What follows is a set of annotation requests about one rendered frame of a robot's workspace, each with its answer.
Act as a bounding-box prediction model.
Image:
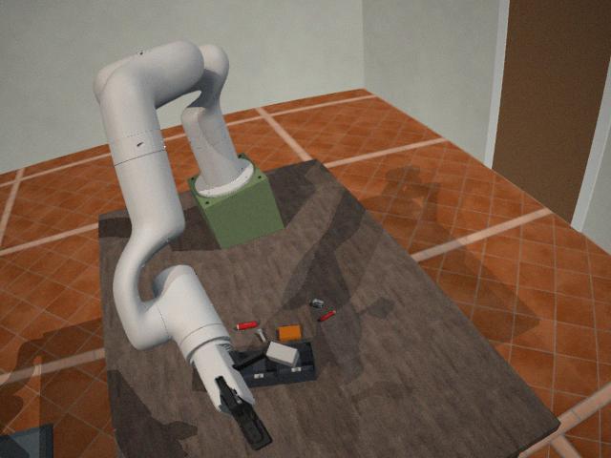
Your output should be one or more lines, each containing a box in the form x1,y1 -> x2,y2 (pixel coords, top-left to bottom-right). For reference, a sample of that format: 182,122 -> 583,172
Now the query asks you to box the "orange flat block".
279,325 -> 301,342

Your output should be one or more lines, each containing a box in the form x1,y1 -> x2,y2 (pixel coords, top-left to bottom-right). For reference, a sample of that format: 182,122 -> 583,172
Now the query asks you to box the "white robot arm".
94,40 -> 254,364

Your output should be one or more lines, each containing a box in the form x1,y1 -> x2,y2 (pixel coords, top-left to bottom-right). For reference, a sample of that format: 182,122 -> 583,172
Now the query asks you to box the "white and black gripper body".
190,341 -> 255,417

